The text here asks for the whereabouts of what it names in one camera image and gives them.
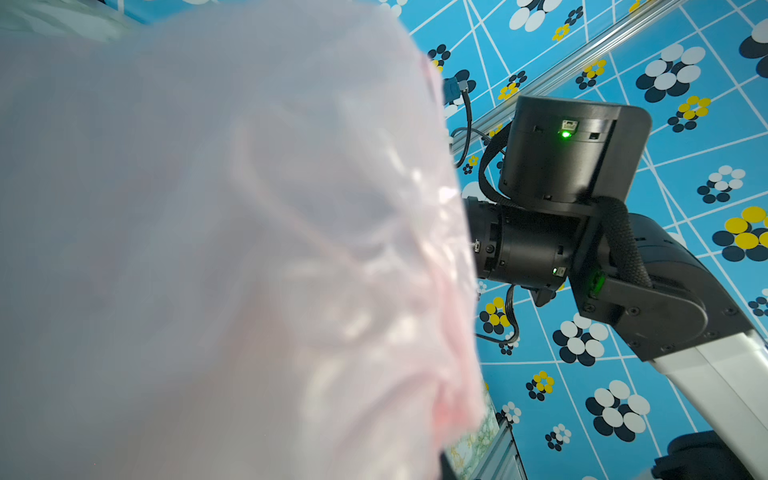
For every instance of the pink translucent plastic bag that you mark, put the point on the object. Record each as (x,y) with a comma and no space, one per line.
(233,246)

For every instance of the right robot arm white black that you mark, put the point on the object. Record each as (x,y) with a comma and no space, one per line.
(558,216)

